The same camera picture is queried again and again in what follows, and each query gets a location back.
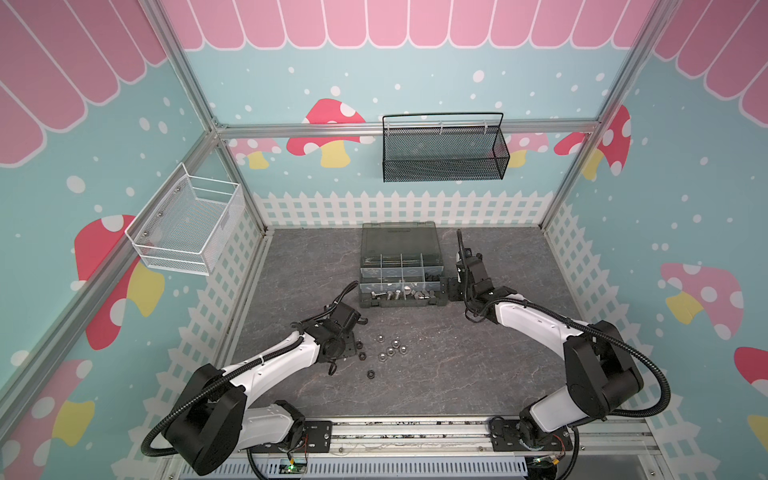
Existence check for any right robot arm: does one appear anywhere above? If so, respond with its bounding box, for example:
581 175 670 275
456 231 672 451

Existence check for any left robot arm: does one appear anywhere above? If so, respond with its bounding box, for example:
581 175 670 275
140 281 367 475

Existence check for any green plastic organizer box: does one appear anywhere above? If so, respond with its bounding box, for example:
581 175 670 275
359 221 448 308

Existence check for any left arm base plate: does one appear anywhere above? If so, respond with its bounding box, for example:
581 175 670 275
286 420 333 454

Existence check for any black wire mesh basket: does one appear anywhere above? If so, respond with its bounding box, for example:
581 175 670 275
381 112 511 183

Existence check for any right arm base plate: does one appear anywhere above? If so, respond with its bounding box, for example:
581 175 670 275
488 416 573 454

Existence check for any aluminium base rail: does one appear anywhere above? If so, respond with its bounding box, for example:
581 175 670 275
210 415 673 479

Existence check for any white wire mesh basket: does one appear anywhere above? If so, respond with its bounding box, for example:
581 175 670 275
125 164 245 276

